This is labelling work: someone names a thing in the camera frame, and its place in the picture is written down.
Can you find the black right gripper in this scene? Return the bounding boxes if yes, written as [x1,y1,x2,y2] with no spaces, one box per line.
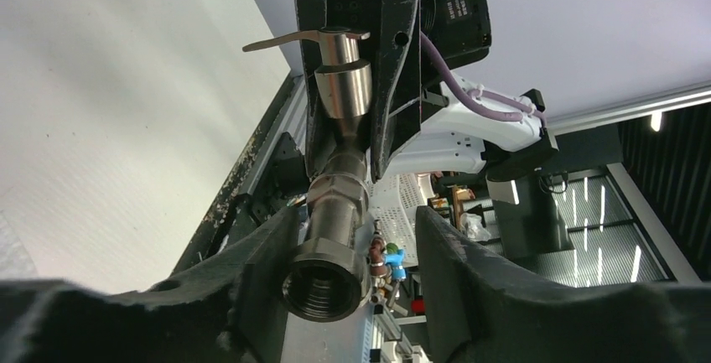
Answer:
[294,0,492,180]

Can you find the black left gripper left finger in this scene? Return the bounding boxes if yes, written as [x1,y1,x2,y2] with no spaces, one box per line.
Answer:
[1,207,299,362]

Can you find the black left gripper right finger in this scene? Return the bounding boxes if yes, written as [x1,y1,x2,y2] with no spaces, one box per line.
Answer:
[416,206,710,362]

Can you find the silver angle valve fitting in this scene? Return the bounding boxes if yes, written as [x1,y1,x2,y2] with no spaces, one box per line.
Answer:
[282,146,368,323]

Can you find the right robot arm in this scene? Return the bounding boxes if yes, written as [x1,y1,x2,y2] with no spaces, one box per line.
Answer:
[294,0,558,182]

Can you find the white bucket hat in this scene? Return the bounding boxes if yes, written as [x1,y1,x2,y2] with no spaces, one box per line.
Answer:
[1,215,38,280]

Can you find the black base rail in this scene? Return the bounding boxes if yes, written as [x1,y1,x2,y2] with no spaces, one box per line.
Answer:
[173,76,307,274]

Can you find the aluminium frame rail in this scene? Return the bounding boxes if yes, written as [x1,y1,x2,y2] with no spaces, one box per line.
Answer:
[548,80,710,135]

